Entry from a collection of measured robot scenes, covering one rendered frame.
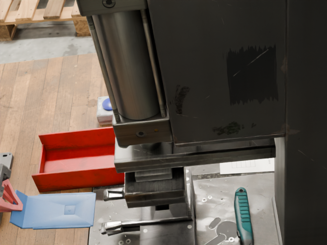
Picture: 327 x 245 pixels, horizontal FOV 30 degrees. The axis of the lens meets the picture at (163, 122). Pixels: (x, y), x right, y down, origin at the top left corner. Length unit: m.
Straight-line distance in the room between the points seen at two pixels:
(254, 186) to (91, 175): 0.34
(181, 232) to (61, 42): 2.23
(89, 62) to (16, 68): 0.20
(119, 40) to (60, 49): 2.40
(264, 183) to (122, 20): 0.61
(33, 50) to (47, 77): 1.63
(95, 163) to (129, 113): 0.48
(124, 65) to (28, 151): 0.66
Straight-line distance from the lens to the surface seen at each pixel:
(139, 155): 0.99
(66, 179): 1.32
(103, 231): 1.16
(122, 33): 0.81
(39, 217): 1.20
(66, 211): 1.19
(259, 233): 1.22
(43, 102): 1.56
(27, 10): 3.30
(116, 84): 0.88
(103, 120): 1.44
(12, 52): 3.30
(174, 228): 1.14
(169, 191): 0.99
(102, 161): 1.37
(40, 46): 3.27
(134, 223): 1.15
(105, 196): 1.21
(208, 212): 1.25
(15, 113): 1.56
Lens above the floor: 1.92
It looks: 46 degrees down
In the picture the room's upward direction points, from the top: 11 degrees counter-clockwise
